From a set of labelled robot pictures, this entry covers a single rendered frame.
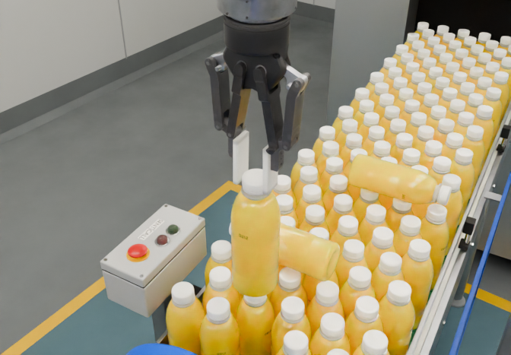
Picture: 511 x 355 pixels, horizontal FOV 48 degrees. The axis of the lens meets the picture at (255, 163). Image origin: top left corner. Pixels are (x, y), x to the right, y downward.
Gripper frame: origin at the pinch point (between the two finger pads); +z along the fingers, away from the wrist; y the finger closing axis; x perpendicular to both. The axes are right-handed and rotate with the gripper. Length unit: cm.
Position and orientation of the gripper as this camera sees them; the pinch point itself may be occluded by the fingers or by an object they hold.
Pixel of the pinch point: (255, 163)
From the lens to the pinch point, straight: 74.7
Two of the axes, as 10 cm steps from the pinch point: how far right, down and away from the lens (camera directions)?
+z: -0.1, 8.3, 5.5
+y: 8.7, 2.8, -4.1
